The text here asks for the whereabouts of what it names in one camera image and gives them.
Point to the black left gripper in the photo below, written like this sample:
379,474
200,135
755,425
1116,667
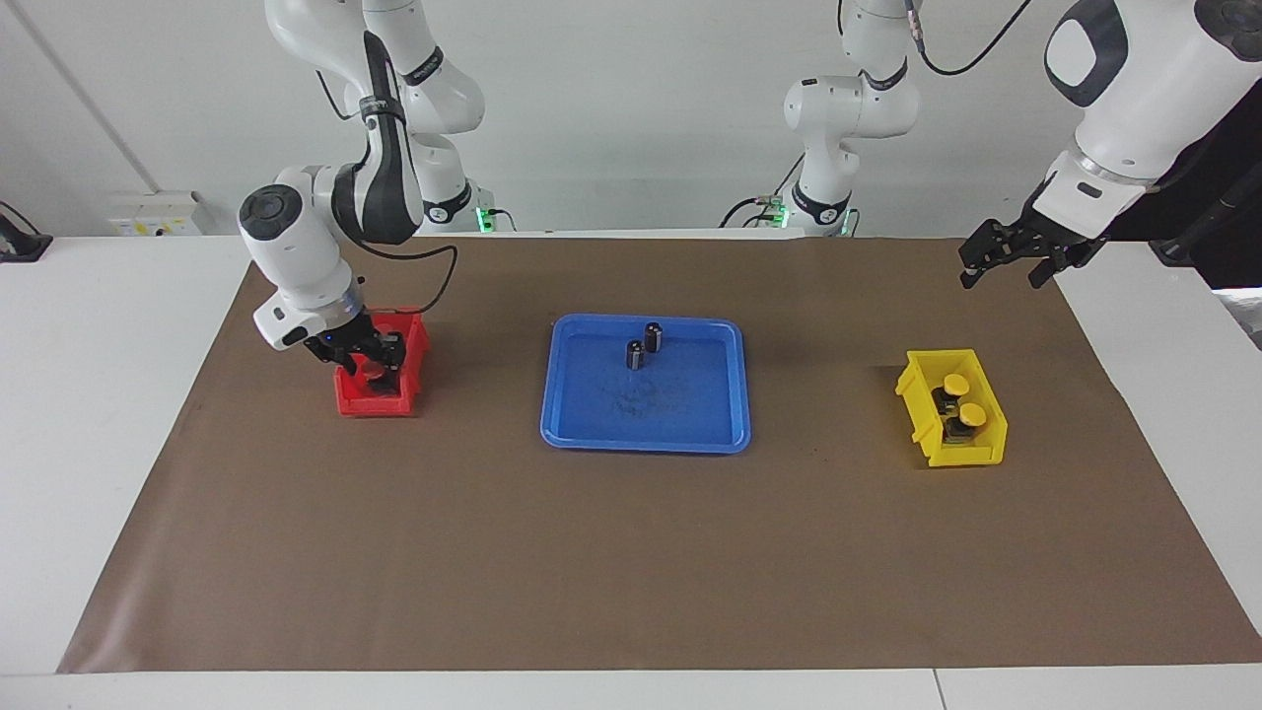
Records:
1050,245

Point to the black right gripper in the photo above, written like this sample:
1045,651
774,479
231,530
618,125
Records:
357,340

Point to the red push button switch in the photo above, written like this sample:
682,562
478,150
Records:
377,381

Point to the yellow push button switch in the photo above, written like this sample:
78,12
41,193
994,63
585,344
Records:
972,414
954,384

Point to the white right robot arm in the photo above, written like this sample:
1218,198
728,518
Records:
296,251

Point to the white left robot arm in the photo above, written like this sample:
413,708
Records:
848,108

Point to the blue plastic tray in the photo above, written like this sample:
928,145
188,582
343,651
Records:
690,414

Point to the red plastic parts bin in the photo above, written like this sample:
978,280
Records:
370,405

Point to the green lit base connector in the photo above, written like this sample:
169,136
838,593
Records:
483,218
777,211

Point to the yellow plastic parts bin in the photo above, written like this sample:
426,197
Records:
961,456

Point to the black background panel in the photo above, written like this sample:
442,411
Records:
1232,217

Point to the black cylindrical capacitor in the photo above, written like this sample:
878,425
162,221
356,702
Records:
654,337
635,355

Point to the brown paper table mat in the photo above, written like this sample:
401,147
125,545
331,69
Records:
592,562

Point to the black desk device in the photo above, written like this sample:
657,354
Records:
20,245

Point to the white wall socket box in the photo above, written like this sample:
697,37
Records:
153,215

